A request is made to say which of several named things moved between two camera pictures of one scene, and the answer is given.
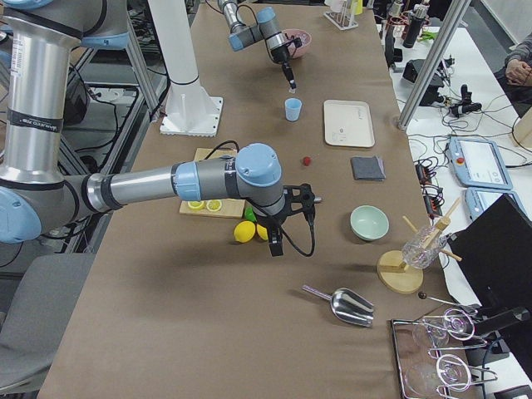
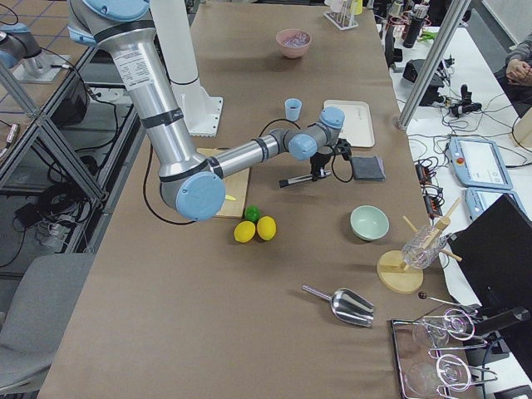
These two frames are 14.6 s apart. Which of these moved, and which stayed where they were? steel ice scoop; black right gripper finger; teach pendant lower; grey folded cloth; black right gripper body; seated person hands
Moved: black right gripper finger; black right gripper body
Stayed: grey folded cloth; teach pendant lower; seated person hands; steel ice scoop
